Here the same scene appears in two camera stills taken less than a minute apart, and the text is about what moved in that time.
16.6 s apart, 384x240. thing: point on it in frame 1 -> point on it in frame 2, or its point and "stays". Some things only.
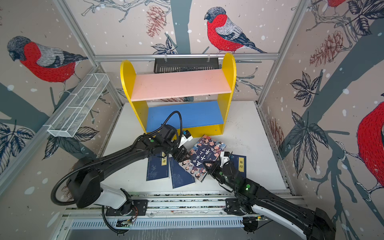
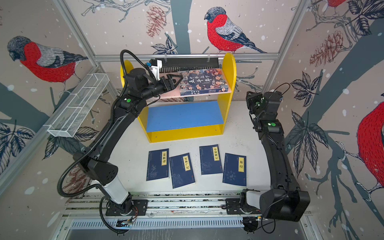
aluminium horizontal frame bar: (184, 57) stays
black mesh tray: (166, 65) stays
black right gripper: (213, 169) -> (251, 101)
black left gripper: (182, 157) -> (170, 84)
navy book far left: (158, 167) stays
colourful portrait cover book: (206, 149) -> (203, 81)
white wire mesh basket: (78, 105) stays
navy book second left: (180, 176) stays
